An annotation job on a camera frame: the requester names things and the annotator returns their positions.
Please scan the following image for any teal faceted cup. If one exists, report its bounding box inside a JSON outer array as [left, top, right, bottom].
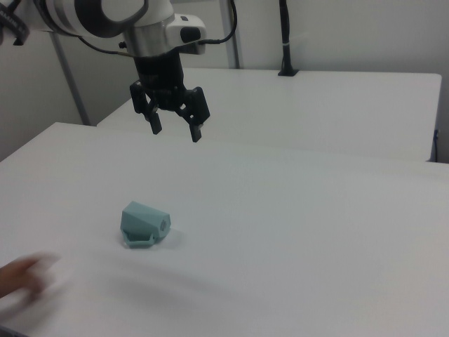
[[120, 200, 172, 249]]

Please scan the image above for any person's bare hand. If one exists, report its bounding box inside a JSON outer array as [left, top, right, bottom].
[[0, 257, 61, 303]]

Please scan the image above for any white office table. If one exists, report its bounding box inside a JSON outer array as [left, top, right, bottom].
[[95, 67, 443, 164]]

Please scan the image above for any grey metal partition post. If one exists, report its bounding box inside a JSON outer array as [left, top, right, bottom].
[[225, 0, 242, 70], [50, 30, 92, 126]]

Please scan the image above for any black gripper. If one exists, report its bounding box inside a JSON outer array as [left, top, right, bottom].
[[129, 51, 212, 143]]

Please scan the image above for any black pole with base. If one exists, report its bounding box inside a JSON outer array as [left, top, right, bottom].
[[277, 0, 300, 77]]

